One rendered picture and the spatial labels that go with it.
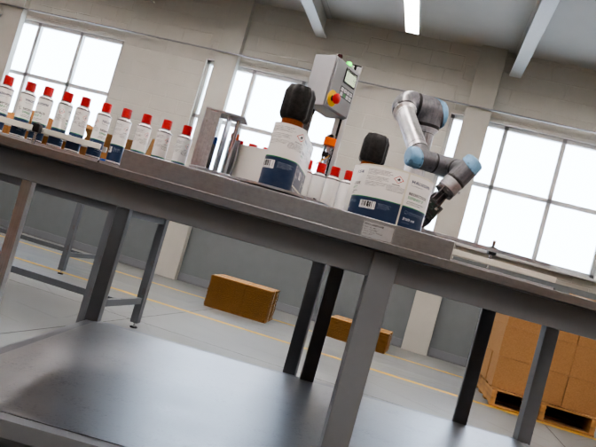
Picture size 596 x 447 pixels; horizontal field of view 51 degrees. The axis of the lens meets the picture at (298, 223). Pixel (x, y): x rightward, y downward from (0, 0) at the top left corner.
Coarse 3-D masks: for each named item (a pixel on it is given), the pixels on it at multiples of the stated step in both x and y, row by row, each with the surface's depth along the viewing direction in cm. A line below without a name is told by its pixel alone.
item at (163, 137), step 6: (168, 120) 224; (162, 126) 224; (168, 126) 224; (162, 132) 223; (168, 132) 223; (156, 138) 223; (162, 138) 223; (168, 138) 224; (156, 144) 223; (162, 144) 223; (168, 144) 224; (156, 150) 222; (162, 150) 223; (156, 156) 222; (162, 156) 223
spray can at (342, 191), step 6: (348, 174) 223; (342, 180) 223; (348, 180) 223; (342, 186) 222; (348, 186) 222; (342, 192) 222; (336, 198) 223; (342, 198) 222; (336, 204) 222; (342, 204) 222
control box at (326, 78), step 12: (324, 60) 228; (336, 60) 226; (312, 72) 230; (324, 72) 227; (336, 72) 226; (312, 84) 229; (324, 84) 226; (336, 84) 228; (324, 96) 225; (324, 108) 229; (336, 108) 231; (348, 108) 237
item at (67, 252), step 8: (80, 208) 556; (80, 216) 559; (72, 224) 556; (72, 232) 556; (32, 240) 600; (40, 240) 599; (72, 240) 557; (56, 248) 595; (64, 248) 556; (64, 256) 555; (72, 256) 566; (80, 256) 579; (88, 256) 592; (64, 264) 555
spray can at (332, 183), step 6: (336, 168) 223; (330, 174) 223; (336, 174) 223; (330, 180) 222; (336, 180) 222; (324, 186) 223; (330, 186) 221; (336, 186) 222; (324, 192) 222; (330, 192) 221; (336, 192) 223; (324, 198) 222; (330, 198) 221; (330, 204) 222
